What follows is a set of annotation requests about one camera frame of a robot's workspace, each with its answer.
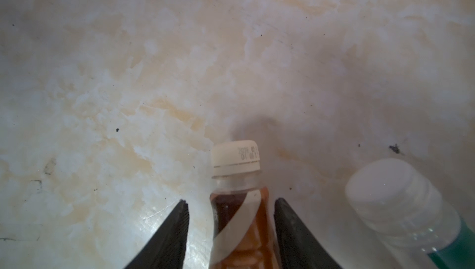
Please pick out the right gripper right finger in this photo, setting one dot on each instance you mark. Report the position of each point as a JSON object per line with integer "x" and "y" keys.
{"x": 298, "y": 247}

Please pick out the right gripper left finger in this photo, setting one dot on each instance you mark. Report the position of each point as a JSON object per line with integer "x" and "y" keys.
{"x": 166, "y": 249}

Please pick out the brown coffee bottle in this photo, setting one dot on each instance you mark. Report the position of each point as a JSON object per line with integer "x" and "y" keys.
{"x": 243, "y": 234}

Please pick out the clear bottle green label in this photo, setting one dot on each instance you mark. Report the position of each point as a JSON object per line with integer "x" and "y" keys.
{"x": 410, "y": 217}

